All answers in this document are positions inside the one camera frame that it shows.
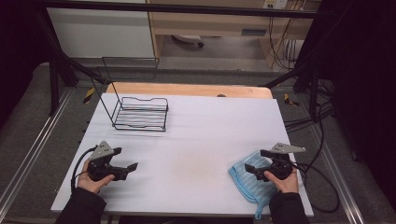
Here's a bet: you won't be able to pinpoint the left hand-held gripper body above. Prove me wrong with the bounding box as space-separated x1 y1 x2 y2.
87 140 119 182

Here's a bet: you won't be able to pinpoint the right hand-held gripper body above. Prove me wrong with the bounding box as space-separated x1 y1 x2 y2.
255 142 306 182

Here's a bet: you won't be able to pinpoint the blue striped cloth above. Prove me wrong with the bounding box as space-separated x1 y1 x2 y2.
229 149 279 220

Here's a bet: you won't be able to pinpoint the black wire rack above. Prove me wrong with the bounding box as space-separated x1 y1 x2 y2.
91 56 170 133

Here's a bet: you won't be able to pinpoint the person's right hand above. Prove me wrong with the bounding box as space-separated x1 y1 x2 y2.
263 161 300 195

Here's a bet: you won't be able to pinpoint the person's left hand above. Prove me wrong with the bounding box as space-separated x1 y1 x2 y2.
77 169 116 195

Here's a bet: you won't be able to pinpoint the yellow black tape piece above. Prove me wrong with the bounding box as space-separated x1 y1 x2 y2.
283 92 301 108
82 87 96 105

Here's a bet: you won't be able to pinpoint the white table cover sheet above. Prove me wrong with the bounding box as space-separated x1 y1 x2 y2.
50 92 315 217

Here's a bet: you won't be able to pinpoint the wooden table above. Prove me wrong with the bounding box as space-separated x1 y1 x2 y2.
106 81 274 100

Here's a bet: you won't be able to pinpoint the black curtain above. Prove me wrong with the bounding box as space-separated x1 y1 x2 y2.
295 0 396 203

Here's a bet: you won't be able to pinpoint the white cabinet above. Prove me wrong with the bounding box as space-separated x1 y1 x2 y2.
46 0 156 59

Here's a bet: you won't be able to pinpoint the light wooden desk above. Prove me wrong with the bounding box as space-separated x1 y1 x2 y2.
146 0 322 69

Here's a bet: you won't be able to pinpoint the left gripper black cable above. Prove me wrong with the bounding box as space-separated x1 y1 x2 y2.
70 145 99 194

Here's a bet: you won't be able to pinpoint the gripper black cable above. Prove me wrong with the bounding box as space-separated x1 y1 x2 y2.
290 161 341 215
70 145 99 194

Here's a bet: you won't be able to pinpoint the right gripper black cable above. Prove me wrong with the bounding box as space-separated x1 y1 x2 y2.
290 161 341 215

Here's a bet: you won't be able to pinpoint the bundle of black floor cables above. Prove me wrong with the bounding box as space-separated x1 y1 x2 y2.
283 78 335 133

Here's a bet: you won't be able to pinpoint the aluminium floor rail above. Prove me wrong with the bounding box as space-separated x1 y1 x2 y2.
306 122 366 224
0 88 75 213

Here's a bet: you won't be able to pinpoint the black slanted frame strut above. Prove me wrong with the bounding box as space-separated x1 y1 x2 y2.
31 6 107 117
263 60 322 122

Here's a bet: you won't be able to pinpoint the hanging black desk cables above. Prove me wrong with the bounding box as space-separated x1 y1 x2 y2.
268 15 301 70

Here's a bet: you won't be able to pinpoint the white wall socket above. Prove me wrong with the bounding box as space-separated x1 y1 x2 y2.
262 0 289 10

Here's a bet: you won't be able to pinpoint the black horizontal frame bar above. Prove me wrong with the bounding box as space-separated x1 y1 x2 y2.
38 0 319 20

